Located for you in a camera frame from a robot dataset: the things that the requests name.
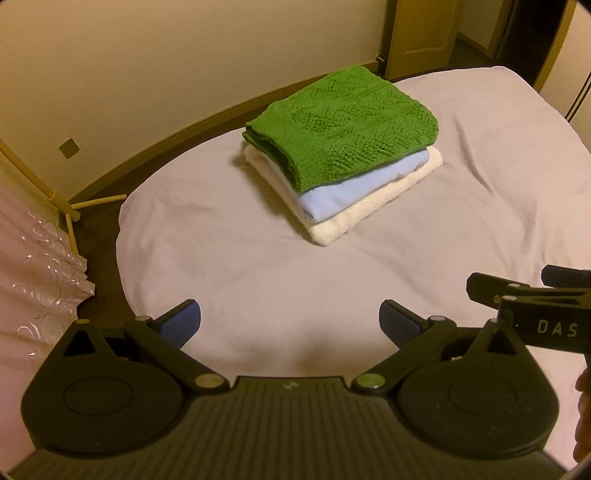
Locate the white duvet bed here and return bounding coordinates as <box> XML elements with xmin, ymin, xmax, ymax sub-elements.
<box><xmin>115</xmin><ymin>66</ymin><xmax>591</xmax><ymax>457</ymax></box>

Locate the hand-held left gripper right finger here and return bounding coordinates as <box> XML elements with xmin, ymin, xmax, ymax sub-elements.
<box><xmin>352</xmin><ymin>299</ymin><xmax>527</xmax><ymax>395</ymax></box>

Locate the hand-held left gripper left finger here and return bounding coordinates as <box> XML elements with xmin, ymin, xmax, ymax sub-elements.
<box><xmin>53</xmin><ymin>299</ymin><xmax>230</xmax><ymax>395</ymax></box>

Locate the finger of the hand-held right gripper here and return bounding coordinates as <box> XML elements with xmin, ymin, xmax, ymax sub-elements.
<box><xmin>466</xmin><ymin>272</ymin><xmax>591</xmax><ymax>306</ymax></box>
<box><xmin>541</xmin><ymin>264</ymin><xmax>591</xmax><ymax>289</ymax></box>

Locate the folded light blue garment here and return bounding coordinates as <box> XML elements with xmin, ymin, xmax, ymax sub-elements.
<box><xmin>256</xmin><ymin>147</ymin><xmax>432</xmax><ymax>222</ymax></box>

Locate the yellow wooden stand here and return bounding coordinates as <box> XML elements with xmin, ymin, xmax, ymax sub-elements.
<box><xmin>0</xmin><ymin>138</ymin><xmax>127</xmax><ymax>257</ymax></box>

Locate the folded cream garment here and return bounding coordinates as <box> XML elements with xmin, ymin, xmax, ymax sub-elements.
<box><xmin>243</xmin><ymin>145</ymin><xmax>443</xmax><ymax>246</ymax></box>

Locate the yellow wooden door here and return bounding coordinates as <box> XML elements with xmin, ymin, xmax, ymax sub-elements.
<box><xmin>385</xmin><ymin>0</ymin><xmax>462</xmax><ymax>83</ymax></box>

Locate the person's right hand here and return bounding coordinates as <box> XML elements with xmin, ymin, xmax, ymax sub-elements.
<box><xmin>574</xmin><ymin>369</ymin><xmax>591</xmax><ymax>462</ymax></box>

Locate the pink embroidered curtain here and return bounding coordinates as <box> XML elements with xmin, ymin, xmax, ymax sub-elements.
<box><xmin>0</xmin><ymin>182</ymin><xmax>95</xmax><ymax>462</ymax></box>

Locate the green knitted sweater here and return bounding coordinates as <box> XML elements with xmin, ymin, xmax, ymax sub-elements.
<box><xmin>242</xmin><ymin>65</ymin><xmax>439</xmax><ymax>193</ymax></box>

